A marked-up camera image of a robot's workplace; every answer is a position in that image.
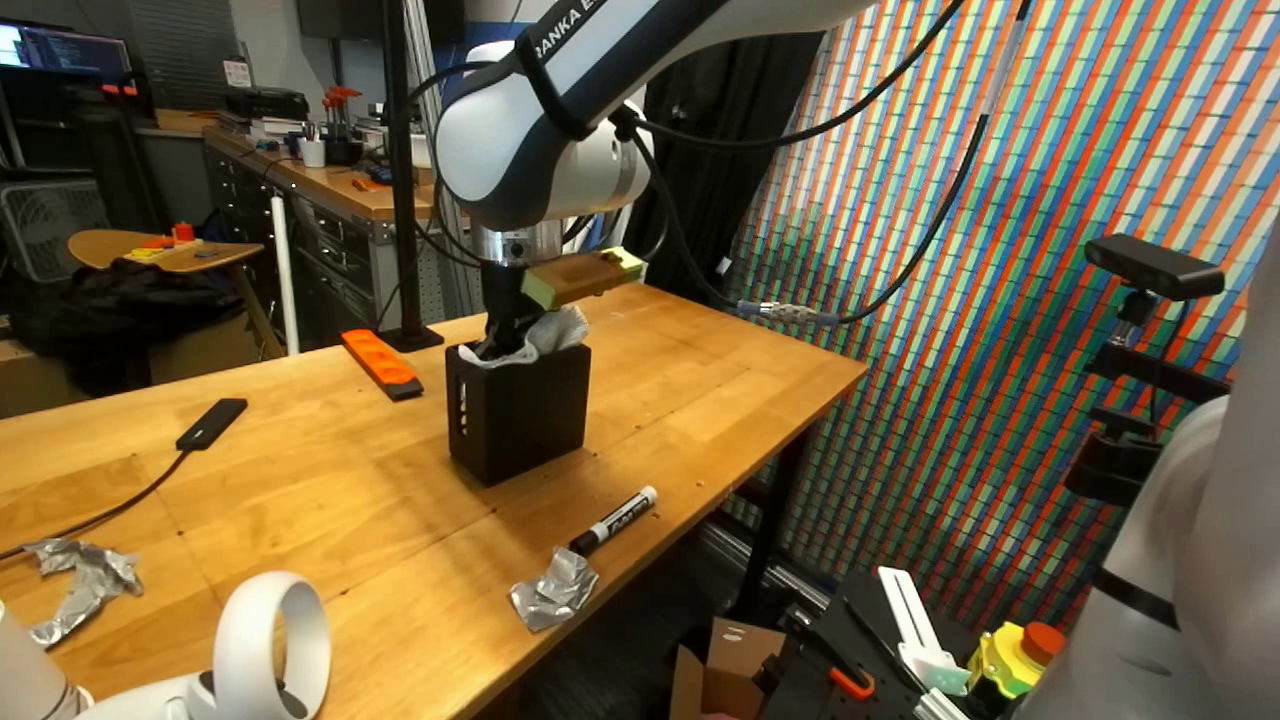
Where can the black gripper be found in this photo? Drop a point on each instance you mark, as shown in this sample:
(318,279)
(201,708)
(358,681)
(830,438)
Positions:
(510,291)

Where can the white cloth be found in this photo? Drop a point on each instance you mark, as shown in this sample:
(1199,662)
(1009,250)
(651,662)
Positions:
(547,335)

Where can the black perforated box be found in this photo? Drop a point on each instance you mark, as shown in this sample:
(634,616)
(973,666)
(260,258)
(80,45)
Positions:
(521,421)

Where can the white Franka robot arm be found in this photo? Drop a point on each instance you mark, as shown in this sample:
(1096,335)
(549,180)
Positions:
(563,123)

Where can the small open cardboard box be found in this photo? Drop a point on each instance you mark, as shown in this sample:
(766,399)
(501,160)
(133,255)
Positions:
(724,672)

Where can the orange and black block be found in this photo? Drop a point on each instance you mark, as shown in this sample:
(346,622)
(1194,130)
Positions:
(381,361)

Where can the black vertical pole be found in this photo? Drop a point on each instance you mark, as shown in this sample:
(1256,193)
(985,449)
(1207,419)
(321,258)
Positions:
(403,175)

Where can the black marker with white label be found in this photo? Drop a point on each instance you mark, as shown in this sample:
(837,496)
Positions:
(612,520)

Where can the wooden workbench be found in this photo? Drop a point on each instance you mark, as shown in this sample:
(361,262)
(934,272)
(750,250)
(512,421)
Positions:
(335,180)

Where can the small crumpled foil piece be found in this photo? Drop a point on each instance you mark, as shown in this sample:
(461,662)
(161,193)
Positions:
(555,591)

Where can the flat black device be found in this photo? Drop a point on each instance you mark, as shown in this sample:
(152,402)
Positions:
(212,421)

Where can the round wooden stool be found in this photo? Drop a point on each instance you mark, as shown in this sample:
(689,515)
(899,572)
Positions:
(161,250)

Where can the white VR controller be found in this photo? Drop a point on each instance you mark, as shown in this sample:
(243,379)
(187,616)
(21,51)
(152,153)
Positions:
(264,652)

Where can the black orange bar clamp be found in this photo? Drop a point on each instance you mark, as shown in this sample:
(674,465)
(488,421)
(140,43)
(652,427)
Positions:
(835,672)

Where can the silver metal clamp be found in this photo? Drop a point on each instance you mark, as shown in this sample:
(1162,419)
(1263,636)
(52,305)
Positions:
(80,581)

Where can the lit computer monitor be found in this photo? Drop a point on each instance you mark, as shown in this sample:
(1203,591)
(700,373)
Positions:
(63,54)

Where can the colourful striped backdrop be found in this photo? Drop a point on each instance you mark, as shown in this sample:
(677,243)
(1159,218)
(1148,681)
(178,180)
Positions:
(1015,160)

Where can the yellow red emergency stop button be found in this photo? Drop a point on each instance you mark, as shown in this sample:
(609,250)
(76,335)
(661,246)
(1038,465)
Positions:
(1017,659)

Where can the white rounded machine housing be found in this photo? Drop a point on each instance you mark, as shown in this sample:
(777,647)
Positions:
(1203,560)

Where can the black camera stand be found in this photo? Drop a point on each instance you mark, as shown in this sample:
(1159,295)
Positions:
(1133,402)

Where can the black camera on stand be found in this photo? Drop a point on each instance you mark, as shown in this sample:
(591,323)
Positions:
(1155,265)

